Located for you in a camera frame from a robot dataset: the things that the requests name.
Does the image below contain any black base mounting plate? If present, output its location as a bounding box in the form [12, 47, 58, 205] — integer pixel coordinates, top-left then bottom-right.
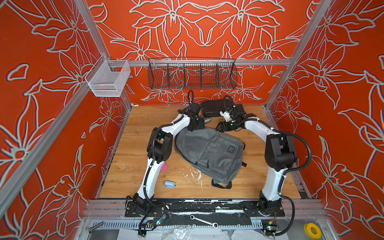
[125, 198, 285, 217]

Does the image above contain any grey bolt on frame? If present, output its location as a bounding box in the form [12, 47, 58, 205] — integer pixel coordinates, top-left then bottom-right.
[87, 222, 105, 233]

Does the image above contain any black wire wall basket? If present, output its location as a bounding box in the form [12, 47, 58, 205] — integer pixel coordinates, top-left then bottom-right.
[148, 57, 238, 90]

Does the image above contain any black hard case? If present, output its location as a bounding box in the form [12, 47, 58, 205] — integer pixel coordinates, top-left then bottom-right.
[201, 99, 234, 118]

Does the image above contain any white wire wall basket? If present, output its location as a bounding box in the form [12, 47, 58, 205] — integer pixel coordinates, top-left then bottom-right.
[85, 55, 131, 97]

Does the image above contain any grey student backpack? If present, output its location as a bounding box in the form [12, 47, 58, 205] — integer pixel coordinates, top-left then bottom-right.
[175, 128, 247, 189]

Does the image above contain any pink pencil case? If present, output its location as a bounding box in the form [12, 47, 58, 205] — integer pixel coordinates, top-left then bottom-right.
[160, 163, 169, 173]

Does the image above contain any yellow tape roll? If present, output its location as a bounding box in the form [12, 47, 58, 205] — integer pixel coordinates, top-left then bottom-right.
[304, 223, 322, 239]

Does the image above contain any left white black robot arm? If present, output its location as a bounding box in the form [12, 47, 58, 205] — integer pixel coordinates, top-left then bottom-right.
[133, 90, 205, 214]

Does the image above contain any light blue stapler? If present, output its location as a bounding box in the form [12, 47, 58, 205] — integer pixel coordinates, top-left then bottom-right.
[165, 181, 176, 188]

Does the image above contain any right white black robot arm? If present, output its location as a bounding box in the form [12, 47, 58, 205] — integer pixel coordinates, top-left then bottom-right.
[216, 95, 312, 216]

